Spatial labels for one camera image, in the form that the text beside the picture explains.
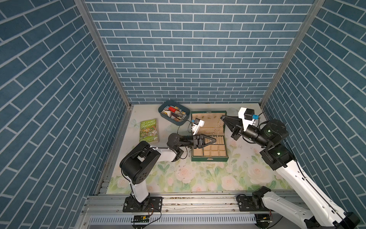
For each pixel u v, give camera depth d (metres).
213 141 0.67
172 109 1.16
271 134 0.46
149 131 1.01
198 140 0.66
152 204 0.73
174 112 1.13
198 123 0.69
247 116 0.48
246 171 0.86
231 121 0.55
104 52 0.87
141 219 0.72
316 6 0.71
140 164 0.48
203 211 0.73
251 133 0.53
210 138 0.68
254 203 0.67
